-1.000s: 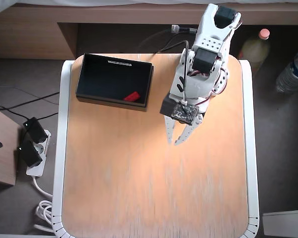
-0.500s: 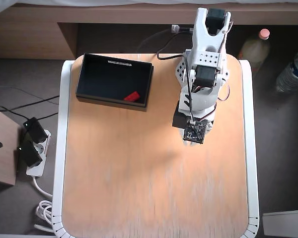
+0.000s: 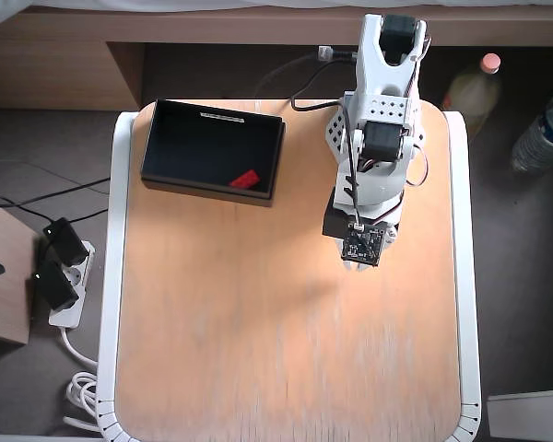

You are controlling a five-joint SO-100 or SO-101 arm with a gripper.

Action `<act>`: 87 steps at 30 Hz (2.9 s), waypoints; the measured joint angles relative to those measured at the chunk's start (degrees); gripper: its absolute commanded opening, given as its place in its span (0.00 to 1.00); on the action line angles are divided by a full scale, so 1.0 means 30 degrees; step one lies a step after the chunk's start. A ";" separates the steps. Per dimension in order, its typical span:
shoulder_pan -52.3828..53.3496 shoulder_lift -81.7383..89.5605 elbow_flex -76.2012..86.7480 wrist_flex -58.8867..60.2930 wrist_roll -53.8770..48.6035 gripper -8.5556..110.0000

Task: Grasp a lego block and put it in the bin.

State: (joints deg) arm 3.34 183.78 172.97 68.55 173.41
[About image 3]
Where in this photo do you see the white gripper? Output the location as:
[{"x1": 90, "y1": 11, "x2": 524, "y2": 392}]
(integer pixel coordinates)
[{"x1": 343, "y1": 214, "x2": 402, "y2": 273}]

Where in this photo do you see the red lego block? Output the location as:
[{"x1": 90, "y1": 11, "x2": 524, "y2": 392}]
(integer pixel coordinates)
[{"x1": 229, "y1": 169, "x2": 263, "y2": 190}]

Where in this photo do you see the black cardboard box bin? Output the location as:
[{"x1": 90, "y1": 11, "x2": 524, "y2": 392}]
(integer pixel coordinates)
[{"x1": 140, "y1": 98, "x2": 287, "y2": 208}]

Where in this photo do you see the yellow bottle with pink cap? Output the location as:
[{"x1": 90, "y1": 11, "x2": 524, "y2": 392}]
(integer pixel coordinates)
[{"x1": 441, "y1": 52, "x2": 503, "y2": 139}]

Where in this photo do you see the clear plastic water bottle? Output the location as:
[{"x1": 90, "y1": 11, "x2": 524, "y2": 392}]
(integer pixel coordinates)
[{"x1": 510, "y1": 89, "x2": 553, "y2": 172}]

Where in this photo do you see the white grey box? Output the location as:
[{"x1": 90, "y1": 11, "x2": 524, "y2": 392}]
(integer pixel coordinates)
[{"x1": 486, "y1": 389, "x2": 553, "y2": 442}]

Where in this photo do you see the black power adapter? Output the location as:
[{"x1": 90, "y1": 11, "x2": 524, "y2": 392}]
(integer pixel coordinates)
[
  {"x1": 41, "y1": 217, "x2": 89, "y2": 267},
  {"x1": 30, "y1": 261, "x2": 80, "y2": 312}
]

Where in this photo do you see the white power strip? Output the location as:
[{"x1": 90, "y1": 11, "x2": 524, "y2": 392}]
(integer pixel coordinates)
[{"x1": 48, "y1": 239, "x2": 97, "y2": 329}]

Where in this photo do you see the brown cardboard box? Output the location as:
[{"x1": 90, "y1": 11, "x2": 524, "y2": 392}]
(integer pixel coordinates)
[{"x1": 0, "y1": 192, "x2": 41, "y2": 346}]

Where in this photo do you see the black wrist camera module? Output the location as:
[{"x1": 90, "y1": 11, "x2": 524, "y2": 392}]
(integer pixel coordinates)
[{"x1": 321, "y1": 201, "x2": 385, "y2": 268}]

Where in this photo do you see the grey extension cable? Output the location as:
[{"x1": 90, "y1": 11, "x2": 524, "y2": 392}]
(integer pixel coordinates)
[{"x1": 255, "y1": 45, "x2": 335, "y2": 100}]

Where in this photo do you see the white table frame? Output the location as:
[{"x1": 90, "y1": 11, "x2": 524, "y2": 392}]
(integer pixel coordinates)
[{"x1": 94, "y1": 109, "x2": 483, "y2": 442}]

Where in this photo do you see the thin black cord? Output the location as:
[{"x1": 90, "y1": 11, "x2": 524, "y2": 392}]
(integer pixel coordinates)
[
  {"x1": 8, "y1": 197, "x2": 111, "y2": 231},
  {"x1": 0, "y1": 178, "x2": 111, "y2": 211}
]

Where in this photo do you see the white power cable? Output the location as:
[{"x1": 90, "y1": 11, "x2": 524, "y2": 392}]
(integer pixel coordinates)
[{"x1": 59, "y1": 325, "x2": 103, "y2": 434}]

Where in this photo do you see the wooden bed frame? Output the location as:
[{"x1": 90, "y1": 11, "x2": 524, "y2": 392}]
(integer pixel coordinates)
[{"x1": 0, "y1": 6, "x2": 553, "y2": 111}]

